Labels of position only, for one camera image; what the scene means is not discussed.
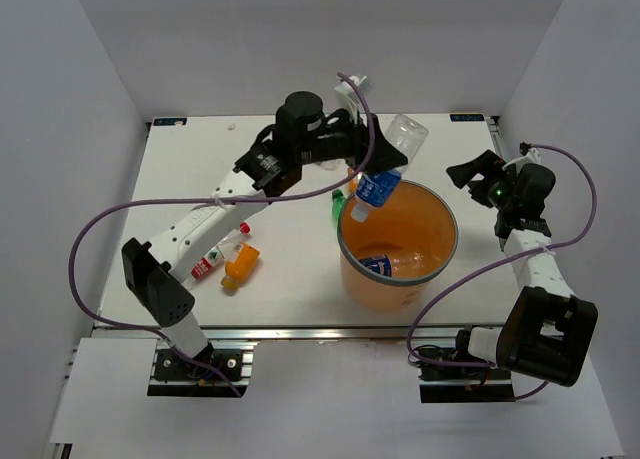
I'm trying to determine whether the small orange bottle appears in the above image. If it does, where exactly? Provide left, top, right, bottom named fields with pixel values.
left=348, top=173, right=362, bottom=194

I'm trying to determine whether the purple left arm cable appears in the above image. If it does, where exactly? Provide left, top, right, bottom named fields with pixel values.
left=68, top=71, right=381, bottom=399

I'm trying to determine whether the aluminium front rail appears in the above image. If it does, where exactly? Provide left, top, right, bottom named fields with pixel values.
left=90, top=325, right=464, bottom=341

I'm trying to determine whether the orange bin grey rim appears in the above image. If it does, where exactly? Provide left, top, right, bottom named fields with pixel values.
left=336, top=180, right=458, bottom=312

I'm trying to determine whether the left blue corner sticker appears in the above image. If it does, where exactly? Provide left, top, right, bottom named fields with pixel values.
left=152, top=117, right=187, bottom=127

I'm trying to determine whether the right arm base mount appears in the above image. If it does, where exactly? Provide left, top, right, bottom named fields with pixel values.
left=411, top=359, right=515, bottom=404

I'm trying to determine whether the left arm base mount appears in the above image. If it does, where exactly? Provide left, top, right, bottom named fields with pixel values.
left=147, top=341, right=256, bottom=399

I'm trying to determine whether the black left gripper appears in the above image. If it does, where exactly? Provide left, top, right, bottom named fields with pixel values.
left=296, top=103, right=406, bottom=176

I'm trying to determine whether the clear bottle black label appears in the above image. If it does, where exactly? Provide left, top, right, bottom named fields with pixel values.
left=319, top=160, right=340, bottom=171

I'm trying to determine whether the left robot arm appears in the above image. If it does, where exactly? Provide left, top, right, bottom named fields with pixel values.
left=122, top=91, right=409, bottom=378

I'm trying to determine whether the aluminium right side rail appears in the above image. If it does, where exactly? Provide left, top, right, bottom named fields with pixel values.
left=486, top=116, right=503, bottom=157

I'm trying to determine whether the blue label bottle in bin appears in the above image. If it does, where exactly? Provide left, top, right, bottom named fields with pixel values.
left=357, top=250, right=431, bottom=279

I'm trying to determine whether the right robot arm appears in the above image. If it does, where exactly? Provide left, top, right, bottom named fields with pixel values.
left=451, top=163, right=598, bottom=387

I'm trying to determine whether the blue corner sticker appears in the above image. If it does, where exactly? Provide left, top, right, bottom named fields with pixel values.
left=152, top=117, right=187, bottom=127
left=449, top=113, right=485, bottom=122

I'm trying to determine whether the orange juice bottle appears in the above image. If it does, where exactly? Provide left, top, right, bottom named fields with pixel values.
left=221, top=242, right=260, bottom=291

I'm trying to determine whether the clear bottle blue label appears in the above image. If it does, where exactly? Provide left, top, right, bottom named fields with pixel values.
left=350, top=114, right=429, bottom=223

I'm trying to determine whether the clear bottle red label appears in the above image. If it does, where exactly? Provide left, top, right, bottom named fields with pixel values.
left=191, top=222, right=251, bottom=281

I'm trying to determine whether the aluminium rail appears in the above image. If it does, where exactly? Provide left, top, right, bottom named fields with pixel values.
left=90, top=325, right=464, bottom=341
left=486, top=116, right=503, bottom=157

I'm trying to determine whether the right blue corner sticker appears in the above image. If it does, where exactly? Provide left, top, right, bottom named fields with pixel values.
left=449, top=113, right=485, bottom=122

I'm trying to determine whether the green plastic bottle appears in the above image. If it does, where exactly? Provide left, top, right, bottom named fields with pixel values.
left=331, top=189, right=347, bottom=226

